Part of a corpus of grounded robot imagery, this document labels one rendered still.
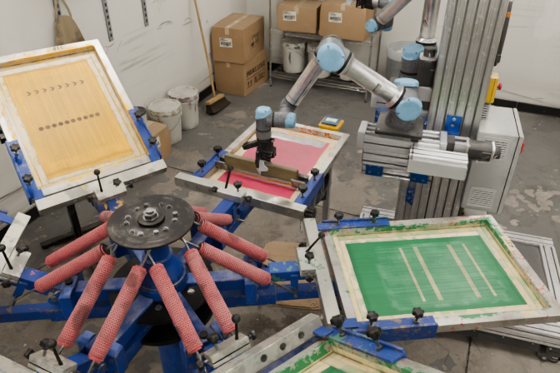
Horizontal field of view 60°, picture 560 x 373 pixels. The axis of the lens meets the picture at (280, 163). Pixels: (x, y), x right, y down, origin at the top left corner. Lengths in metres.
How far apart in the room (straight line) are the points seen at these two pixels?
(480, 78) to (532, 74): 3.38
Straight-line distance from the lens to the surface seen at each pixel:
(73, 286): 1.99
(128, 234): 1.71
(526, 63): 5.86
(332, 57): 2.13
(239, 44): 5.57
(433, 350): 3.09
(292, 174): 2.41
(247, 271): 1.80
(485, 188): 2.76
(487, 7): 2.43
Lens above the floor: 2.37
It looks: 32 degrees down
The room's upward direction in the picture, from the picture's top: straight up
